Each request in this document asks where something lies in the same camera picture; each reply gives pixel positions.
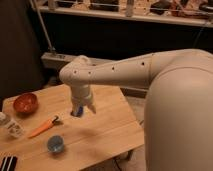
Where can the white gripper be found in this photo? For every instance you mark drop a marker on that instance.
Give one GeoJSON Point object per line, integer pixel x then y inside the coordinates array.
{"type": "Point", "coordinates": [82, 96]}

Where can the blue eraser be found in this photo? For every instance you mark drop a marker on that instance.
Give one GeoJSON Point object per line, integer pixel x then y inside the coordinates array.
{"type": "Point", "coordinates": [80, 112]}

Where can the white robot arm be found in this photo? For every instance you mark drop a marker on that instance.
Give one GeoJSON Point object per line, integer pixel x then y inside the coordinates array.
{"type": "Point", "coordinates": [178, 116]}

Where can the orange toy carrot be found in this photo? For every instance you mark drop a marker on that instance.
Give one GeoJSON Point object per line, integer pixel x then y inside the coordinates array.
{"type": "Point", "coordinates": [44, 127]}

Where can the wooden table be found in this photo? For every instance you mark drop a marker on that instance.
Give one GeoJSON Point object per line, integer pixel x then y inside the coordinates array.
{"type": "Point", "coordinates": [88, 140]}

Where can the blue glass cup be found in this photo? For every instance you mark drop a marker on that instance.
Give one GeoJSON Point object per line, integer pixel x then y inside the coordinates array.
{"type": "Point", "coordinates": [55, 144]}

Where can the red bowl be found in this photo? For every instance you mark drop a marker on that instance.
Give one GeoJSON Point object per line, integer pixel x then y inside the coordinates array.
{"type": "Point", "coordinates": [26, 103]}

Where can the clear object at left edge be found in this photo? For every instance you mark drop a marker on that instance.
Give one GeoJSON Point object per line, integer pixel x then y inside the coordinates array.
{"type": "Point", "coordinates": [4, 119]}

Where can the metal shelf frame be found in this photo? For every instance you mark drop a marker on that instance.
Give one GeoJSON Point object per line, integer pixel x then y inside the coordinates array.
{"type": "Point", "coordinates": [107, 30]}

